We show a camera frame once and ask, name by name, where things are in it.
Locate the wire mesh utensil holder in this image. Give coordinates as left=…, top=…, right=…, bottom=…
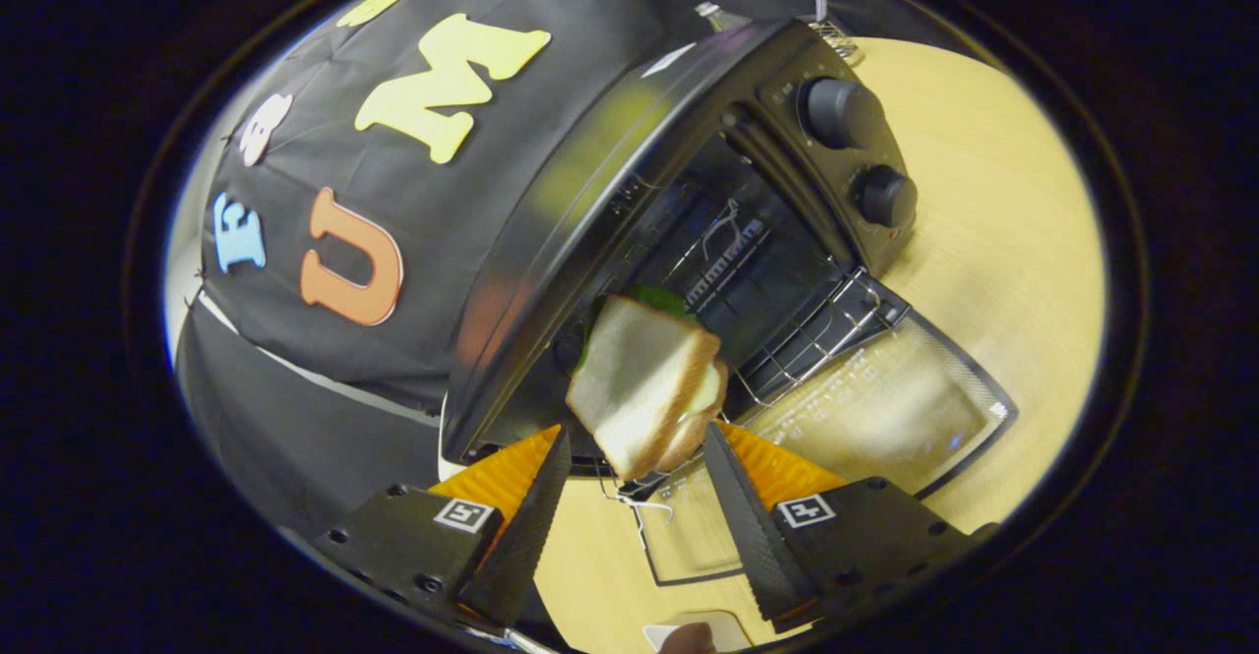
left=809, top=0, right=867, bottom=67

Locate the white string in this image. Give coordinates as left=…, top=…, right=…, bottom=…
left=596, top=467, right=676, bottom=549

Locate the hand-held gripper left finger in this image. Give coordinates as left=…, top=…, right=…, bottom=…
left=315, top=425, right=573, bottom=630

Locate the black toaster oven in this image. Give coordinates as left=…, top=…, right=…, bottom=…
left=440, top=17, right=1019, bottom=586

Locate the white bread sandwich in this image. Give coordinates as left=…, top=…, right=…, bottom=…
left=566, top=285, right=731, bottom=483

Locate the small white rectangular tray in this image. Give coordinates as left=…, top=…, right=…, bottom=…
left=642, top=612, right=753, bottom=653

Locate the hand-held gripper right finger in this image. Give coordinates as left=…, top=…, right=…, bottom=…
left=702, top=421, right=1000, bottom=633

